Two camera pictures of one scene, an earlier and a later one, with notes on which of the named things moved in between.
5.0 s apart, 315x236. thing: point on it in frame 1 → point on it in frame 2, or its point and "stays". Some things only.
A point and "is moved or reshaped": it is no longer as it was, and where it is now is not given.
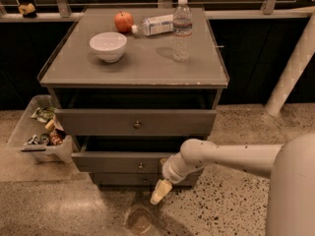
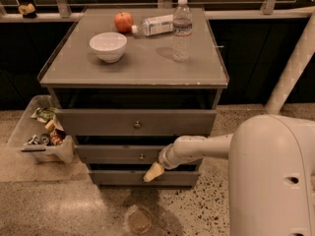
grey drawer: [119, 153] is moved or reshaped
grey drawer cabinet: [133, 86] stays
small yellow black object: [28, 10] stays
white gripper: [169, 173] → [166, 160]
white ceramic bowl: [109, 46] stays
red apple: [123, 22] stays
